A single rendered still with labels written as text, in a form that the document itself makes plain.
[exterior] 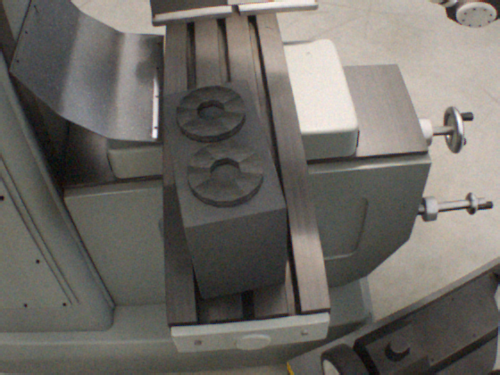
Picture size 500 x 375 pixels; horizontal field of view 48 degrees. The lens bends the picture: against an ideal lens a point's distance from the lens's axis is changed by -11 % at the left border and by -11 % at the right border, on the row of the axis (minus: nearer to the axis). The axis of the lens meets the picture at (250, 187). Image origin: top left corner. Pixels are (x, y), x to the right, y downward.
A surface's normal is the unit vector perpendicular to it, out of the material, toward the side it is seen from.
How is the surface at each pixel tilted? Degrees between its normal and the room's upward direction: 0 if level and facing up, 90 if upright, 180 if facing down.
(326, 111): 0
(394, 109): 0
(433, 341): 0
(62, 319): 80
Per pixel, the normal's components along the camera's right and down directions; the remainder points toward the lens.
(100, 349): 0.07, 0.52
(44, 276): 0.09, 0.78
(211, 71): -0.04, -0.59
